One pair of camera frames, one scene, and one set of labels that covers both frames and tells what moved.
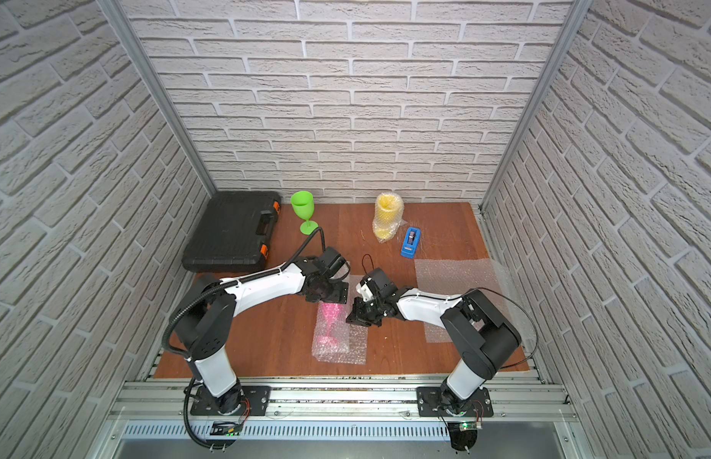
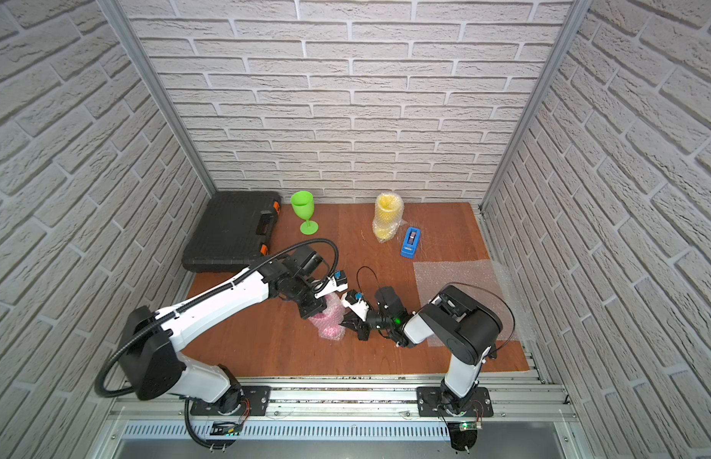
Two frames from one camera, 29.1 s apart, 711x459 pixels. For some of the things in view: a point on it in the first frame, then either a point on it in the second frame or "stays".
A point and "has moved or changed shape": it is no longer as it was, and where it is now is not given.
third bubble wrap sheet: [453, 276] stays
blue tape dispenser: [410, 243] stays
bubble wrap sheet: [334, 339] has moved or changed shape
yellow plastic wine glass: [389, 207] stays
